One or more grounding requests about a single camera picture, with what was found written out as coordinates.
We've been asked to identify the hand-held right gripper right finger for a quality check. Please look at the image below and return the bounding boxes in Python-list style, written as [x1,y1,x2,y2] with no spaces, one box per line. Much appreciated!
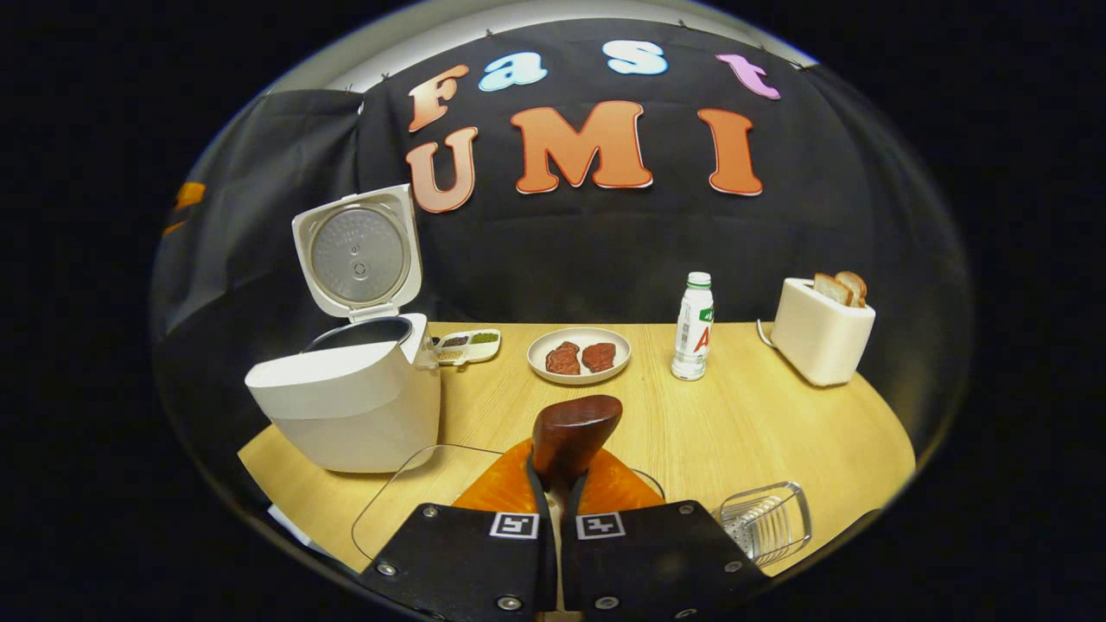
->
[562,445,770,619]

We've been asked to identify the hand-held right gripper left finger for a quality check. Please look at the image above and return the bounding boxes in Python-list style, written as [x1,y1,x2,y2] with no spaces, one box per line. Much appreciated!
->
[359,438,558,619]

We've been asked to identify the metal wire chopstick holder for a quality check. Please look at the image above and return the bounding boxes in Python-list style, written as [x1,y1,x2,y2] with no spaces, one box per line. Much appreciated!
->
[717,481,813,568]

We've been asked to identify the brown wooden spoon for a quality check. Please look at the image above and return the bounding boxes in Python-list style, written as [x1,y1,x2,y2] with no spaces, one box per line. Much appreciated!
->
[531,395,624,519]

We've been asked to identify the white rice cooker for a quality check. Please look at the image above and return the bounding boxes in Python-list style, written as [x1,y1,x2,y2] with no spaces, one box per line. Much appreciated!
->
[245,184,442,474]

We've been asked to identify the white round plate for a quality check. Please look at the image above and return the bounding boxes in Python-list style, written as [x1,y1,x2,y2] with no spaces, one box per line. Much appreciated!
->
[527,327,632,386]

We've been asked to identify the white divided grain tray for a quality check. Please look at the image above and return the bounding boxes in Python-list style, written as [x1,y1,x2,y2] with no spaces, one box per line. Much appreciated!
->
[432,329,502,366]

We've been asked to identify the white drink bottle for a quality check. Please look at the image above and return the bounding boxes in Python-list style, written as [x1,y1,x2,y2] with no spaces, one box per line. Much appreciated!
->
[671,272,715,382]

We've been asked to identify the white toaster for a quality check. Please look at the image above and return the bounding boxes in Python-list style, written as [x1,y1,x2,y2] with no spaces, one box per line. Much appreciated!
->
[769,276,876,387]

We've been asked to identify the black backdrop cloth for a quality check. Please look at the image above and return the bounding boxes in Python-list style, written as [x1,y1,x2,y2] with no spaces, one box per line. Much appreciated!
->
[149,17,976,485]

